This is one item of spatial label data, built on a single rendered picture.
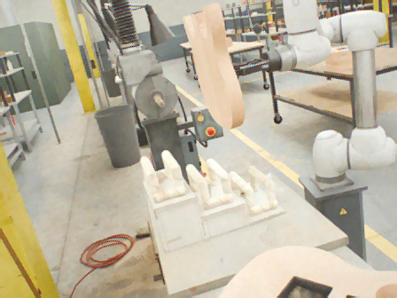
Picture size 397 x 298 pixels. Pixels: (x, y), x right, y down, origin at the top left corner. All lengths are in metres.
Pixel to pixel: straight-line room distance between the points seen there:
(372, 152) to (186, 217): 1.05
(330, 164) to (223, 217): 0.85
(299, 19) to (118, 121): 3.78
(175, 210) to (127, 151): 3.81
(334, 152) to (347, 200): 0.27
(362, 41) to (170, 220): 1.20
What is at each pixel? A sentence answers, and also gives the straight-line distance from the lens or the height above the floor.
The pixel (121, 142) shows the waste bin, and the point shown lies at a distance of 5.05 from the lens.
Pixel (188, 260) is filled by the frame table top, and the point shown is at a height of 0.93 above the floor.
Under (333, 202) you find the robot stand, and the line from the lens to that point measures 2.10.
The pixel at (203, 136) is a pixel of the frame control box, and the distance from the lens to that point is 2.41.
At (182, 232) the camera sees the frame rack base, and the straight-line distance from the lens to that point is 1.35.
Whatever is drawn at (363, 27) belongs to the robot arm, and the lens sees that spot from 1.96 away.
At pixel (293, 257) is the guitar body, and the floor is 1.03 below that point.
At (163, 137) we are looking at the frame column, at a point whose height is 0.96.
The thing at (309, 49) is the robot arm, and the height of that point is 1.47.
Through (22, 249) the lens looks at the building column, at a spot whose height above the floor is 0.72.
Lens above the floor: 1.66
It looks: 18 degrees down
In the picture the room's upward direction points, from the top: 12 degrees counter-clockwise
